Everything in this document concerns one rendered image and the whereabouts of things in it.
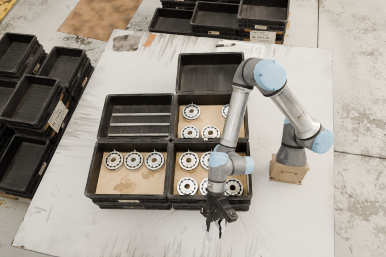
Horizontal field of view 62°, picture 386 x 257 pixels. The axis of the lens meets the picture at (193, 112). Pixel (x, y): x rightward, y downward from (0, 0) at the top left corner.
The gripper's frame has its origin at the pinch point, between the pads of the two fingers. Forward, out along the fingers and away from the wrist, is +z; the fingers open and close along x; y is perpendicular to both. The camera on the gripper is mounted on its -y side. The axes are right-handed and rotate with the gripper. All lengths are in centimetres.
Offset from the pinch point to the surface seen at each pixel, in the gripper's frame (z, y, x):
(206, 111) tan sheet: -45, 52, -31
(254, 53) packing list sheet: -81, 68, -81
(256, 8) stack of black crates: -123, 113, -124
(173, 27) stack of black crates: -105, 175, -80
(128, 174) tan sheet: -11, 57, 14
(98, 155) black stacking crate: -20, 68, 26
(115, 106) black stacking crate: -43, 89, 9
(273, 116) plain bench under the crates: -43, 35, -69
